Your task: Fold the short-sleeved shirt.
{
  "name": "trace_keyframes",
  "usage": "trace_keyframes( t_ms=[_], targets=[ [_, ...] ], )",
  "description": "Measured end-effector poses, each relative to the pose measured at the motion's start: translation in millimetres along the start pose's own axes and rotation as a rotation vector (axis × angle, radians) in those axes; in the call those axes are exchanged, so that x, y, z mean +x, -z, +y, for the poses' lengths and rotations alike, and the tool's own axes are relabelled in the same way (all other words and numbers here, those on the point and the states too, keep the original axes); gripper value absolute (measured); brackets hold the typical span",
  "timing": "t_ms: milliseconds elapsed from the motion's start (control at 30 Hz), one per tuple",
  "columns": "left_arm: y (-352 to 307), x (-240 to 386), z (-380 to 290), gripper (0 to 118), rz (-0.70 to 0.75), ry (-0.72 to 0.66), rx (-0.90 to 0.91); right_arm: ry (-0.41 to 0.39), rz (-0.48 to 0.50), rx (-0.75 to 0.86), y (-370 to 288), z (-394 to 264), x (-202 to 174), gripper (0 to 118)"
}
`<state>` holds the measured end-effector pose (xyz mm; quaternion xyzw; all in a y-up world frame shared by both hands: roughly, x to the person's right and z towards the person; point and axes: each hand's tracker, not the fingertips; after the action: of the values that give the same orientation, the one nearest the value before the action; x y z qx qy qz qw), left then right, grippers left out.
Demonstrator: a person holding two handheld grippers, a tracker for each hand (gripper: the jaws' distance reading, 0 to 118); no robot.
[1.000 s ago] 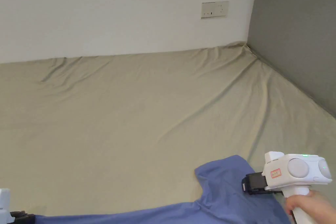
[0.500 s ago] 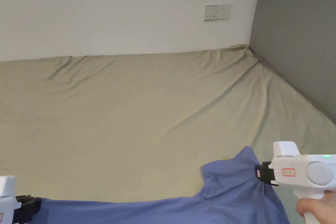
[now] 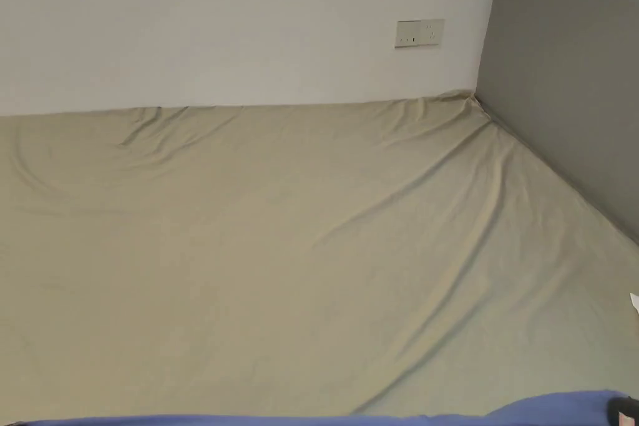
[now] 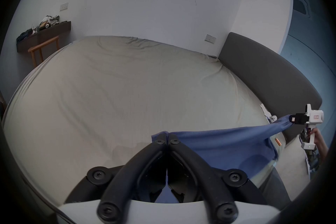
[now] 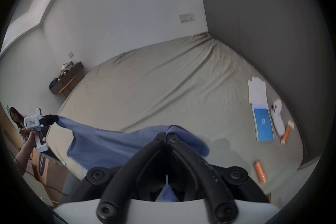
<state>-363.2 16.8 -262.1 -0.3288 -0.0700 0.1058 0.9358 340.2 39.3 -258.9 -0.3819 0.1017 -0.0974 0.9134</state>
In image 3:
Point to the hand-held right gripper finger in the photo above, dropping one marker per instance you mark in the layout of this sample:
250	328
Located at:
624	413

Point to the blue garment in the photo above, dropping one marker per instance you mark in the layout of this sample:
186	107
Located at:
549	411

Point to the small white card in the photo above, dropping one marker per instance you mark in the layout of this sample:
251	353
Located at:
635	304

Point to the grey padded headboard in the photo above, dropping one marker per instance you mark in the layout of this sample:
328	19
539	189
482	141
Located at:
564	76

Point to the bed with beige sheet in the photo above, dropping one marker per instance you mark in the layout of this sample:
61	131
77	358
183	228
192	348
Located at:
279	256

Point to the white wall socket panel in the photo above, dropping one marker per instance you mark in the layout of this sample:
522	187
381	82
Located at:
419	34

